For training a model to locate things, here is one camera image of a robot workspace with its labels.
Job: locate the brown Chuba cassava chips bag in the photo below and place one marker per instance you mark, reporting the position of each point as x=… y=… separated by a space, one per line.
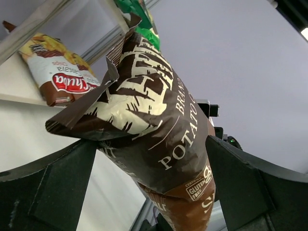
x=89 y=79

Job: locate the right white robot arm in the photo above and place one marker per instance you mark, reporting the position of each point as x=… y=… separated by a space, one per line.
x=211 y=111

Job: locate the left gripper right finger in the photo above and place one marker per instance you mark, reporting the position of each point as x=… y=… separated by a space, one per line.
x=256 y=195

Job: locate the brown Kettle sea salt bag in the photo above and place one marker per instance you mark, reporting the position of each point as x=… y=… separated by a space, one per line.
x=147 y=123

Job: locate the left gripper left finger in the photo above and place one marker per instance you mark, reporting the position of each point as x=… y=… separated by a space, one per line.
x=47 y=194

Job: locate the white two-tier wooden shelf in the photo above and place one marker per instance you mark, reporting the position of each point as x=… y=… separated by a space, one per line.
x=23 y=33

